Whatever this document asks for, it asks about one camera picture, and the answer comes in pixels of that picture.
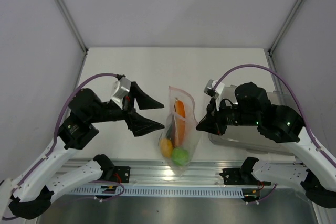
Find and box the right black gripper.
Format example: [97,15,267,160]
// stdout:
[196,97,260,136]

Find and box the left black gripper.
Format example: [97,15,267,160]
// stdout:
[89,81,165,135]

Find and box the red meat slice toy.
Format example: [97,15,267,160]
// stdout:
[174,98,185,147]

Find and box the clear pink zip bag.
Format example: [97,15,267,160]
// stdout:
[158,86,201,176]

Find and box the green scallion toy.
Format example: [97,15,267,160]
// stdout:
[166,120,175,141]

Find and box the yellow lemon toy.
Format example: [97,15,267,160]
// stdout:
[159,138,174,158]

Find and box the green round fruit toy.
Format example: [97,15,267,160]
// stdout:
[171,147,190,166]

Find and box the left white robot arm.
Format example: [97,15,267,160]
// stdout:
[8,78,164,220]

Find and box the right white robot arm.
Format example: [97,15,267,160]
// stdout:
[196,80,335,209]

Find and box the clear plastic food container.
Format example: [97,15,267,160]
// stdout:
[208,86,299,156]

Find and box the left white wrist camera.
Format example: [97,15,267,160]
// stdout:
[110,76,131,109]

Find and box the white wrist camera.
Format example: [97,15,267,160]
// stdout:
[204,79,225,104]
[110,76,131,109]

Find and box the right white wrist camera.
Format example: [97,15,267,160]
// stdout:
[204,79,225,104]

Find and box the aluminium mounting rail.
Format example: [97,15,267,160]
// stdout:
[35,159,321,189]

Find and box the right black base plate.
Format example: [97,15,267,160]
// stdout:
[219,168,272,186]

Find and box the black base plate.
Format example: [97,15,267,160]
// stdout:
[107,166,131,184]
[219,168,272,186]

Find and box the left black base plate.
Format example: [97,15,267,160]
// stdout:
[107,166,131,184]

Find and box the white slotted cable duct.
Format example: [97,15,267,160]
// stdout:
[68,185,244,198]

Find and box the right aluminium frame post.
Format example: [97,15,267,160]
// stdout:
[267,0,322,53]

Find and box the aluminium frame post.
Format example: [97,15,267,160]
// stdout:
[54,0,88,54]
[267,0,322,53]

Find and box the left aluminium frame post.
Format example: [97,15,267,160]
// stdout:
[54,0,88,54]

